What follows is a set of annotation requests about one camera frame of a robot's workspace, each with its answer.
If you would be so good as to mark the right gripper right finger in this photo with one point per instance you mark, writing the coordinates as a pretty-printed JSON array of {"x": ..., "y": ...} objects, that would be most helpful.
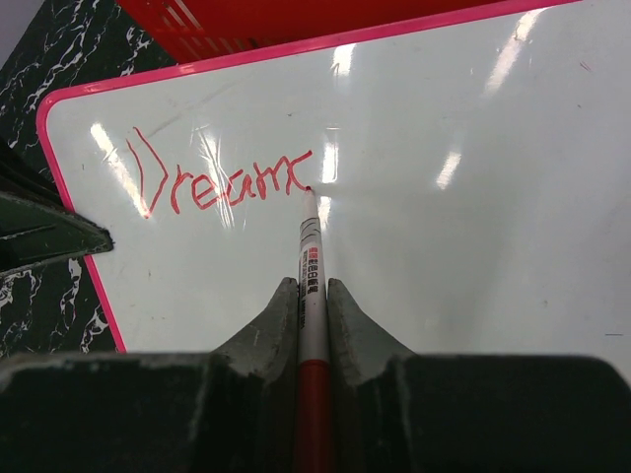
[{"x": 398, "y": 411}]

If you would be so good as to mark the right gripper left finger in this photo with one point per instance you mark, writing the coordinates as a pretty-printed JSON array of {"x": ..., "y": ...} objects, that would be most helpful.
[{"x": 228, "y": 410}]

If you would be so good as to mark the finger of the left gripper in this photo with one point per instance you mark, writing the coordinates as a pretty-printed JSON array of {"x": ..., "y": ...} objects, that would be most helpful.
[{"x": 35, "y": 227}]

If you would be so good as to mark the red whiteboard marker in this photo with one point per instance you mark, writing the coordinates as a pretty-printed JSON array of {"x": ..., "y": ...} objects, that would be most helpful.
[{"x": 313, "y": 442}]

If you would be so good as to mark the pink framed whiteboard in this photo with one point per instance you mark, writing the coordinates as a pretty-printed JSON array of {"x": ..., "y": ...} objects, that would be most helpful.
[{"x": 472, "y": 174}]

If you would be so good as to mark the red plastic shopping basket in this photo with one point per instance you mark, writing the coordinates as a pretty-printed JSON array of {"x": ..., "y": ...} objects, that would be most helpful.
[{"x": 193, "y": 30}]

